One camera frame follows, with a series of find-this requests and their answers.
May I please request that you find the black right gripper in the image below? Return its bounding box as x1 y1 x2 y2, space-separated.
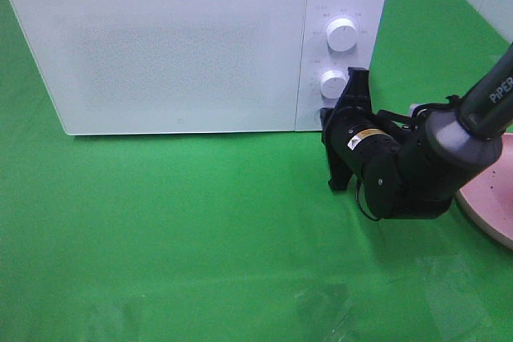
321 67 405 191

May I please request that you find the white round door button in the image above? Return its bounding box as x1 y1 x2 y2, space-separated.
314 108 322 127

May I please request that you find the pink round plate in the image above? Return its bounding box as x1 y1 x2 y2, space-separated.
455 133 513 250

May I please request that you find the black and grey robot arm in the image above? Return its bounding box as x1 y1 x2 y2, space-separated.
320 50 512 221

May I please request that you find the lower white round knob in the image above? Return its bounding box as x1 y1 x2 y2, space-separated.
320 70 348 99

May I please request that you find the white round knob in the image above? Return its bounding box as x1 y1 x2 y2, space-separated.
320 70 348 99
325 17 357 52

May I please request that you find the upper white round knob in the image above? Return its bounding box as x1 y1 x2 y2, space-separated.
325 17 357 52

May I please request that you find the green table cloth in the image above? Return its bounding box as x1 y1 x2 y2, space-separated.
1 0 512 341

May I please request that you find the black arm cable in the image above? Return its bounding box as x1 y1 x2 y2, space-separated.
353 178 382 223

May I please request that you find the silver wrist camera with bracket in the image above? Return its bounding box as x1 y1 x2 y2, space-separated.
377 103 430 130

